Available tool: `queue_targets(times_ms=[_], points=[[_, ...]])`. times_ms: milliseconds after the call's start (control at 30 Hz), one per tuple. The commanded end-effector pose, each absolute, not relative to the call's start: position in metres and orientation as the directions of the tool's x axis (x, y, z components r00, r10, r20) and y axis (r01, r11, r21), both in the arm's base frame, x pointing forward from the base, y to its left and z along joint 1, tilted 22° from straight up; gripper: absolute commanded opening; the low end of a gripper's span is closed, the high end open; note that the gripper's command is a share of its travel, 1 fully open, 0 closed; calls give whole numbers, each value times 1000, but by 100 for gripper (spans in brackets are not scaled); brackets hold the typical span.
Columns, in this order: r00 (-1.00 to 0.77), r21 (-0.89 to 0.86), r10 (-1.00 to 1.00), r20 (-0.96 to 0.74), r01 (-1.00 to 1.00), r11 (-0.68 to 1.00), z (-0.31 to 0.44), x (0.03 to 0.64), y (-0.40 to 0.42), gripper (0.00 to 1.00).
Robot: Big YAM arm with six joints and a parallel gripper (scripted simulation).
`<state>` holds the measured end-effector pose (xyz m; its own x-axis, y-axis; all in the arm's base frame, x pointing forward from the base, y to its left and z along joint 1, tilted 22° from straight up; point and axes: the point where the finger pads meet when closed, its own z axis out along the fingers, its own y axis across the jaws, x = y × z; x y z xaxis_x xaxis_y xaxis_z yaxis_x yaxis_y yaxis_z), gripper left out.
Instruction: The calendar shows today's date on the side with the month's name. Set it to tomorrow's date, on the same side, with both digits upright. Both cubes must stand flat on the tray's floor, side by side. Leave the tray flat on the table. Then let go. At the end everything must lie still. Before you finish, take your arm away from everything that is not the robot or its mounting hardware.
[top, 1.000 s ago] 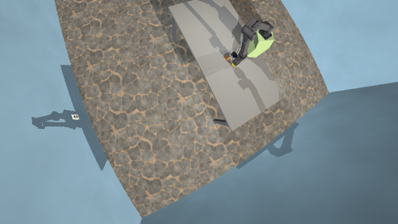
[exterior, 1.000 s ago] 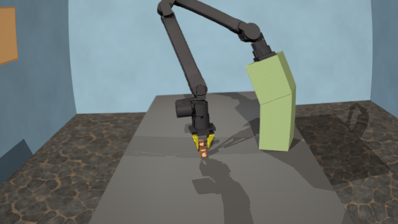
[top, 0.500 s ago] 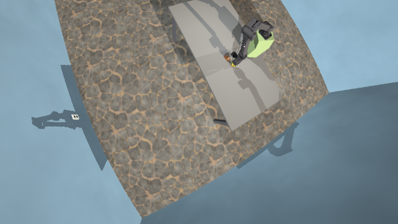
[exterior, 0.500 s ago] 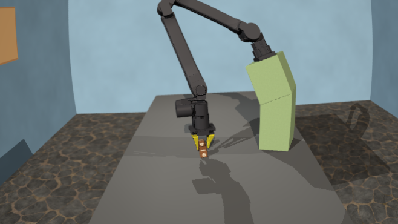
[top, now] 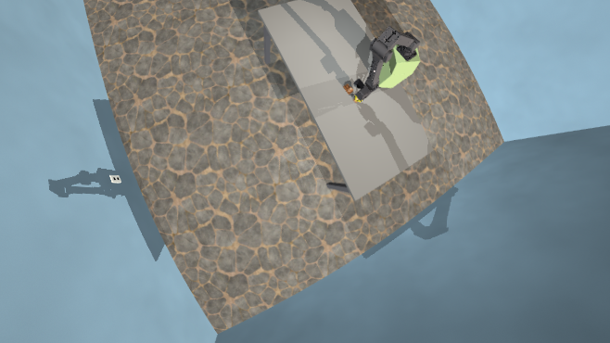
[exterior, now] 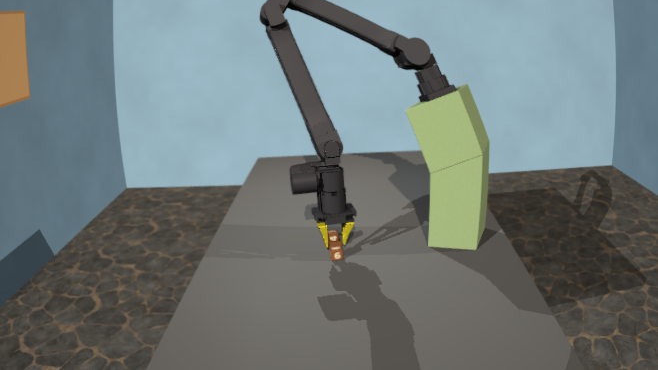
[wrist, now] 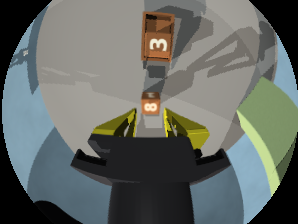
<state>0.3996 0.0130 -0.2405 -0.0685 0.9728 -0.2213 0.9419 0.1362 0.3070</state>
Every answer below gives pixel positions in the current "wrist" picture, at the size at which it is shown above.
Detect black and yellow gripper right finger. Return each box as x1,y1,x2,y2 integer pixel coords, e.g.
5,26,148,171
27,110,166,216
164,108,210,149

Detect brown cube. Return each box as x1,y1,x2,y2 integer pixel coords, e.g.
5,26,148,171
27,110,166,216
145,32,172,58
141,92,160,114

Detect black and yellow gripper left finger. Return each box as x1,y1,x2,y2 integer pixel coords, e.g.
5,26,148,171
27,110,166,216
92,108,137,137

